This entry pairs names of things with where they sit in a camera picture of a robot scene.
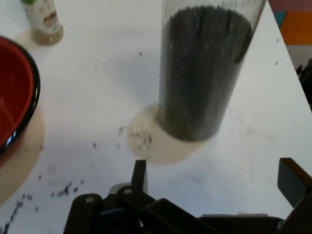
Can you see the spice bottle with green cap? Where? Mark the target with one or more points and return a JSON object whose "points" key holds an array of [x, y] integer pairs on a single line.
{"points": [[46, 26]]}

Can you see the clear jar with black seeds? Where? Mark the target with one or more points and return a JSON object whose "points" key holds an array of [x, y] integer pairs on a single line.
{"points": [[200, 73]]}

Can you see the red bowl with black rim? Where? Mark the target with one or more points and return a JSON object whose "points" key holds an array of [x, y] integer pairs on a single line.
{"points": [[14, 92]]}

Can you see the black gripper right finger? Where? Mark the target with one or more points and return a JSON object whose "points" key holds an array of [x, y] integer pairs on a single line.
{"points": [[292, 182]]}

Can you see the teal foam tile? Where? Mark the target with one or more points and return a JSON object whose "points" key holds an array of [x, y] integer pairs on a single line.
{"points": [[279, 17]]}

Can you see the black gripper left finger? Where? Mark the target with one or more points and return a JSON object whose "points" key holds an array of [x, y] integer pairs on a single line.
{"points": [[139, 175]]}

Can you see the red foam block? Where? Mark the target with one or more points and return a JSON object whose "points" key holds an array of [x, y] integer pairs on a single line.
{"points": [[292, 5]]}

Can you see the orange foam tile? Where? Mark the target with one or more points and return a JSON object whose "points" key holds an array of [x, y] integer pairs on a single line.
{"points": [[297, 29]]}

